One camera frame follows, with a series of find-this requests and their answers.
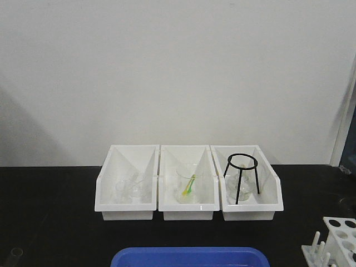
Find clear glass test tube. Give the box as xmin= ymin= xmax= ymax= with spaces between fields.
xmin=8 ymin=248 xmax=23 ymax=267

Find white test tube rack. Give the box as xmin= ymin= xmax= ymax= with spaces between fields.
xmin=301 ymin=216 xmax=355 ymax=266

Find glass beaker in middle bin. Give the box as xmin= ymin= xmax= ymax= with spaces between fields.
xmin=175 ymin=163 xmax=199 ymax=204

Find white middle storage bin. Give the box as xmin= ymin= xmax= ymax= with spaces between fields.
xmin=158 ymin=145 xmax=220 ymax=221

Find white storage bin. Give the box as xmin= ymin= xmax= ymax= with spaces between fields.
xmin=210 ymin=145 xmax=284 ymax=221
xmin=158 ymin=145 xmax=220 ymax=221
xmin=95 ymin=145 xmax=160 ymax=221

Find green yellow plastic spatulas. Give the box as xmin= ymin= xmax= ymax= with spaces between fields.
xmin=182 ymin=174 xmax=196 ymax=196

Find white left storage bin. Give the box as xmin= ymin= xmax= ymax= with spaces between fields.
xmin=95 ymin=145 xmax=160 ymax=221

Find small glassware in left bin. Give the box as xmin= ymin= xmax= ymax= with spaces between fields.
xmin=115 ymin=172 xmax=145 ymax=204

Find white right storage bin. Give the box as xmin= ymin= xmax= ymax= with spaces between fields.
xmin=210 ymin=145 xmax=284 ymax=221

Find glass jar under tripod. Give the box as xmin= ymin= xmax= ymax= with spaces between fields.
xmin=225 ymin=174 xmax=255 ymax=205

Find blue plastic tray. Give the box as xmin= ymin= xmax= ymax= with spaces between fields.
xmin=111 ymin=247 xmax=270 ymax=266

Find black tripod ring stand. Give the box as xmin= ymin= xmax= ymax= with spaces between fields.
xmin=223 ymin=153 xmax=260 ymax=205

